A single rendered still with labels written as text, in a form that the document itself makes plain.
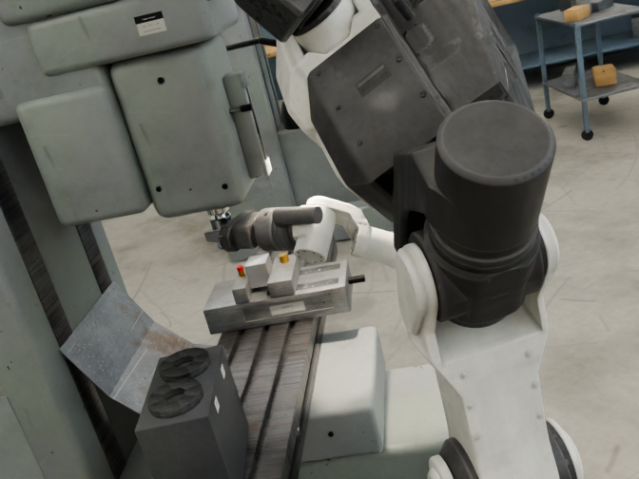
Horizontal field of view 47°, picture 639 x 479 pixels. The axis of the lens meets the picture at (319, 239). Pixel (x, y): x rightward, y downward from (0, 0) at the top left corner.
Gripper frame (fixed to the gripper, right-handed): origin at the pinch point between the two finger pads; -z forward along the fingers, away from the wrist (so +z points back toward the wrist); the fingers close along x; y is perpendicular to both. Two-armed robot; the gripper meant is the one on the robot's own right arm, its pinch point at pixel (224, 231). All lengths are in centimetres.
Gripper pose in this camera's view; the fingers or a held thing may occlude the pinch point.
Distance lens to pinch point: 156.6
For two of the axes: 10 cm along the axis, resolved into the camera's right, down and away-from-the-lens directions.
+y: 2.4, 9.0, 3.6
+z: 8.5, -0.2, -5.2
